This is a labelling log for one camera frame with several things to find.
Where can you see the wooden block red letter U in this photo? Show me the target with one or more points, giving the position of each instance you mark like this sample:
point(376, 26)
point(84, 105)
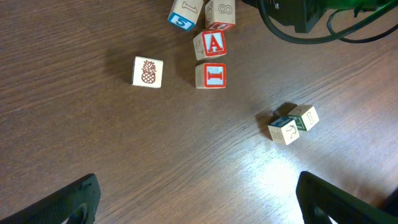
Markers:
point(220, 14)

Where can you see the wooden block green letter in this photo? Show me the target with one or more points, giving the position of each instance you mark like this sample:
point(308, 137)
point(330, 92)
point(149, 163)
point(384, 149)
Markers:
point(305, 117)

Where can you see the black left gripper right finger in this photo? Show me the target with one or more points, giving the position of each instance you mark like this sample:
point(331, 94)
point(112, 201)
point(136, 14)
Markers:
point(322, 202)

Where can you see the wooden block blue number two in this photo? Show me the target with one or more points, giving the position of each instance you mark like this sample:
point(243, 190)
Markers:
point(284, 130)

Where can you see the wooden block red letter I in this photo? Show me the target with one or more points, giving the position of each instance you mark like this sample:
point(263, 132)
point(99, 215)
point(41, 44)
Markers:
point(210, 76)

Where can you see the wooden block pineapple yellow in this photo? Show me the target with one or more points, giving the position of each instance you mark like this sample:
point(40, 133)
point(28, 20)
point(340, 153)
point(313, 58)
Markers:
point(147, 72)

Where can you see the wooden block red letter A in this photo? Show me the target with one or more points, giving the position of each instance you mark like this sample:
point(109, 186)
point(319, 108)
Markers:
point(209, 44)

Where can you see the wooden block blue number five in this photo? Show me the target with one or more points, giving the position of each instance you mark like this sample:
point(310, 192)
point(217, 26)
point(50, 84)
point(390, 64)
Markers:
point(184, 13)

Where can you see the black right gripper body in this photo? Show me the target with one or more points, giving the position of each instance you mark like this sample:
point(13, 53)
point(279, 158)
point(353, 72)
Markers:
point(301, 14)

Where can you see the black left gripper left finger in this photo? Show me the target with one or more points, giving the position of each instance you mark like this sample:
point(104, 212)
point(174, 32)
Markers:
point(74, 203)

